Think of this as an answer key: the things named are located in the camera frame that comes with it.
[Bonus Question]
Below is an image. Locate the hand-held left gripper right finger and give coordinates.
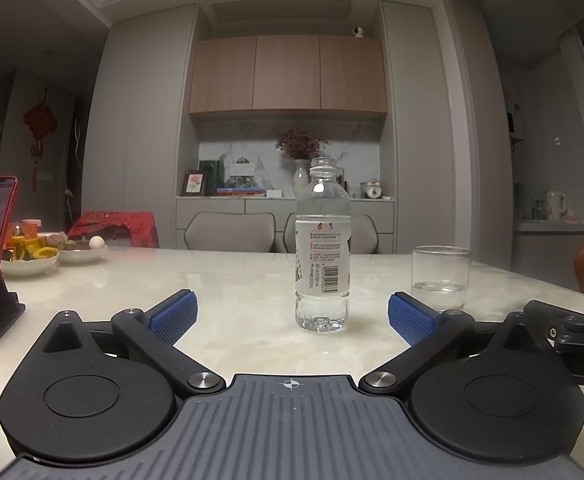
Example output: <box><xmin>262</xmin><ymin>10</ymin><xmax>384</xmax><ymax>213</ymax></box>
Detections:
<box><xmin>359</xmin><ymin>291</ymin><xmax>555</xmax><ymax>396</ymax></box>

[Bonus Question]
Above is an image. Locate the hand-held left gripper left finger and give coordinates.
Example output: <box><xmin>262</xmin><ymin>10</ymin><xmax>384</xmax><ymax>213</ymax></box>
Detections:
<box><xmin>42</xmin><ymin>289</ymin><xmax>227</xmax><ymax>397</ymax></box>

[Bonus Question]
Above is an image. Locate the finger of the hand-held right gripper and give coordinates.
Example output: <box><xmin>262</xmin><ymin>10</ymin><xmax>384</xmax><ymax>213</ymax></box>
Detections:
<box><xmin>523</xmin><ymin>300</ymin><xmax>584</xmax><ymax>344</ymax></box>

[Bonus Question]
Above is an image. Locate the clear drinking glass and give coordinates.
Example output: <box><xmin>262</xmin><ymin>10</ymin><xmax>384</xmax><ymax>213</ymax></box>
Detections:
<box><xmin>412</xmin><ymin>246</ymin><xmax>472</xmax><ymax>311</ymax></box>

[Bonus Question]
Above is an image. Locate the clear plastic water bottle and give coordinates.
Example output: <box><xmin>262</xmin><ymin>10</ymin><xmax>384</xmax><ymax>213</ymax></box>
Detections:
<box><xmin>294</xmin><ymin>156</ymin><xmax>353</xmax><ymax>333</ymax></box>

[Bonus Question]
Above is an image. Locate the white kettle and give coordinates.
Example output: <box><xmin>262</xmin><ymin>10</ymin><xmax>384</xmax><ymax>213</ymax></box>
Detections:
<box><xmin>546</xmin><ymin>189</ymin><xmax>568</xmax><ymax>221</ymax></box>

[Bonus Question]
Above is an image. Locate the red patterned cloth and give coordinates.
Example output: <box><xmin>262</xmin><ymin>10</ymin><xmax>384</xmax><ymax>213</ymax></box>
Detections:
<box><xmin>68</xmin><ymin>211</ymin><xmax>160</xmax><ymax>249</ymax></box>

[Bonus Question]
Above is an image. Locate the white plate of food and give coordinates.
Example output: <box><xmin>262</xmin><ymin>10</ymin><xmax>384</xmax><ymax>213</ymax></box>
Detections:
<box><xmin>47</xmin><ymin>231</ymin><xmax>109</xmax><ymax>265</ymax></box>

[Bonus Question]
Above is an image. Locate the dark green box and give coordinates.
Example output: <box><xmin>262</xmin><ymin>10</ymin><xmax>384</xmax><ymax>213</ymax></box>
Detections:
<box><xmin>199</xmin><ymin>159</ymin><xmax>225</xmax><ymax>196</ymax></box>

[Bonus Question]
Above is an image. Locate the white photo box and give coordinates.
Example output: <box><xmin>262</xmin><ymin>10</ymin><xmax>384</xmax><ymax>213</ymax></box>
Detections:
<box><xmin>224</xmin><ymin>160</ymin><xmax>257</xmax><ymax>190</ymax></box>

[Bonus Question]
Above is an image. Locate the white bowl of fruit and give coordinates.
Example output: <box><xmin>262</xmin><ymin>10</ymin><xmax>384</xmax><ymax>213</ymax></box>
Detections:
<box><xmin>1</xmin><ymin>234</ymin><xmax>61</xmax><ymax>277</ymax></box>

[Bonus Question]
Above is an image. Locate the white vase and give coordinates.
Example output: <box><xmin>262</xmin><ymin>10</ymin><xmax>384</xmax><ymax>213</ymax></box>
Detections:
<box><xmin>292</xmin><ymin>159</ymin><xmax>311</xmax><ymax>198</ymax></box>

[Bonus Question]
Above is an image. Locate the small picture frame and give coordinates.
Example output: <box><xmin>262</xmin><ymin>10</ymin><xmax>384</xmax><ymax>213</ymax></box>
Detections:
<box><xmin>181</xmin><ymin>170</ymin><xmax>209</xmax><ymax>197</ymax></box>

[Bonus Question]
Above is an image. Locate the red knot wall ornament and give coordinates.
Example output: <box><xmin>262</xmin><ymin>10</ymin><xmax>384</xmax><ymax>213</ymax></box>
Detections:
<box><xmin>23</xmin><ymin>87</ymin><xmax>58</xmax><ymax>191</ymax></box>

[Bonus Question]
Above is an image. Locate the wooden wall cabinet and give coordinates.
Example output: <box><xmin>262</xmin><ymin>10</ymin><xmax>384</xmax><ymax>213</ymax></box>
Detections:
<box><xmin>189</xmin><ymin>36</ymin><xmax>389</xmax><ymax>116</ymax></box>

